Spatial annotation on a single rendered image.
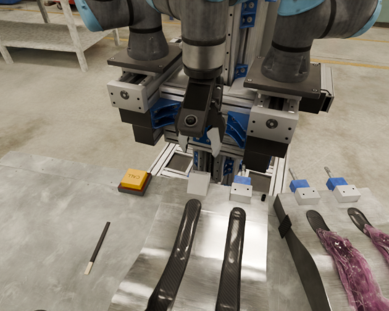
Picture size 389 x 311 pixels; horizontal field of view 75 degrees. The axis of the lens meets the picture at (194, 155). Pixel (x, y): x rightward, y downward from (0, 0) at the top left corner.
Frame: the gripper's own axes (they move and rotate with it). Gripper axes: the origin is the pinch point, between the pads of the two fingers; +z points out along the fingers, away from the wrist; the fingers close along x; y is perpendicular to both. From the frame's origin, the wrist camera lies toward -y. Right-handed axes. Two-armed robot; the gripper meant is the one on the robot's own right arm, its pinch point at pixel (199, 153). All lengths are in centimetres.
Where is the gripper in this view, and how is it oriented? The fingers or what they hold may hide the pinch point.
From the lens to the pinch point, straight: 57.6
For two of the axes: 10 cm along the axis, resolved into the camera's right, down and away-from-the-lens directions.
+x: -9.7, -1.5, 1.7
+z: 0.0, 7.3, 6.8
